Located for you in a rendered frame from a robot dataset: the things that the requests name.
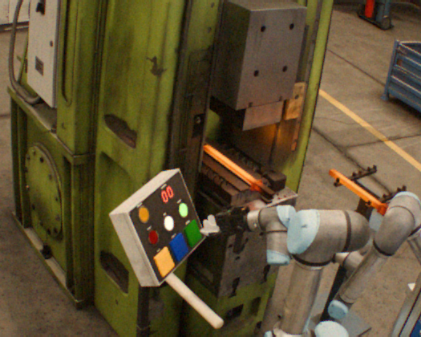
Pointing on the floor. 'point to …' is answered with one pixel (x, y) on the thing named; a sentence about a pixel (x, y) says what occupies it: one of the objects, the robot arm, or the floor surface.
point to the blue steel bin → (412, 75)
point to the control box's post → (143, 310)
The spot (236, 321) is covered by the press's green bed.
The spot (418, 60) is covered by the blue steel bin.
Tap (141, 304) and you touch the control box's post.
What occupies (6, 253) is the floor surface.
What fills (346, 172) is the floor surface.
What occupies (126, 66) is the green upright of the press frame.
